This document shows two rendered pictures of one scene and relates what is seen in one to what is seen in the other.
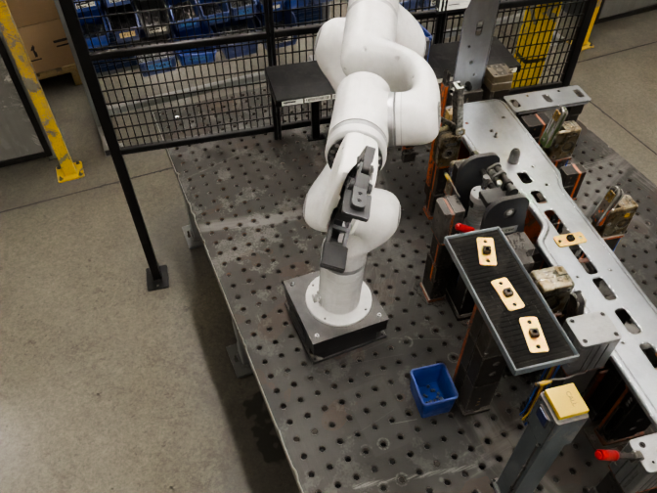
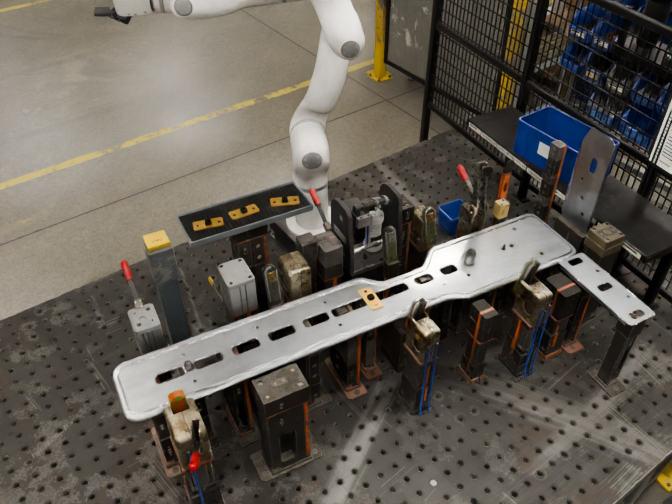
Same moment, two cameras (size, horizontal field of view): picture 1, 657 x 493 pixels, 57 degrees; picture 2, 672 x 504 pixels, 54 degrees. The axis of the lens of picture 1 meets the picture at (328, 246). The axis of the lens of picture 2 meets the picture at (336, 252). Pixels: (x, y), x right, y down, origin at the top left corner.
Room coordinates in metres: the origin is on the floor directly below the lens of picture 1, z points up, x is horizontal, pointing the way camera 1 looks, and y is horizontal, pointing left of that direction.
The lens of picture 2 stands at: (0.72, -1.88, 2.32)
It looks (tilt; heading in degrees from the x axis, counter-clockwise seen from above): 42 degrees down; 77
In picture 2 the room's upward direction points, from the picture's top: straight up
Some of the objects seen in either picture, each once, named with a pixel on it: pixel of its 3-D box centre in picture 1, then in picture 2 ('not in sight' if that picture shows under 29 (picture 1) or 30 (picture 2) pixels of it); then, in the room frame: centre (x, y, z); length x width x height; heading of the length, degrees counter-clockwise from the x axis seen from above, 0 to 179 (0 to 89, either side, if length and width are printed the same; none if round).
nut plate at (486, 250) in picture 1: (487, 249); (284, 199); (0.92, -0.36, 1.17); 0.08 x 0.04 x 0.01; 176
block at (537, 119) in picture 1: (526, 153); (552, 316); (1.67, -0.70, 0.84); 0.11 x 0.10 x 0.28; 104
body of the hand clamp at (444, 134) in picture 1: (441, 174); (466, 247); (1.51, -0.37, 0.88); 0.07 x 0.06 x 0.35; 104
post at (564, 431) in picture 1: (534, 453); (170, 299); (0.55, -0.45, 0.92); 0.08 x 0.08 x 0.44; 14
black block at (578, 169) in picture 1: (559, 203); (478, 342); (1.41, -0.75, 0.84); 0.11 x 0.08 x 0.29; 104
